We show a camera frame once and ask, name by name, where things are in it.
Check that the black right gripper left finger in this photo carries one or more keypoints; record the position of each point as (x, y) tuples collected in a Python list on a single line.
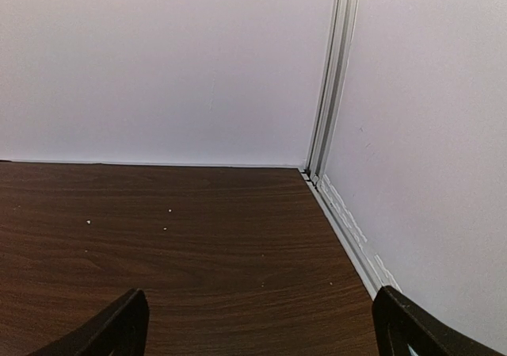
[(119, 329)]

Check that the aluminium right floor rail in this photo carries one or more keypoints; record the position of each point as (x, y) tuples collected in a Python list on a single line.
[(366, 262)]

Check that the aluminium right corner post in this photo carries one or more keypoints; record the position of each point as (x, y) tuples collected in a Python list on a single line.
[(337, 58)]

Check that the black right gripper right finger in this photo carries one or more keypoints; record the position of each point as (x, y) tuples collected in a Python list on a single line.
[(403, 328)]

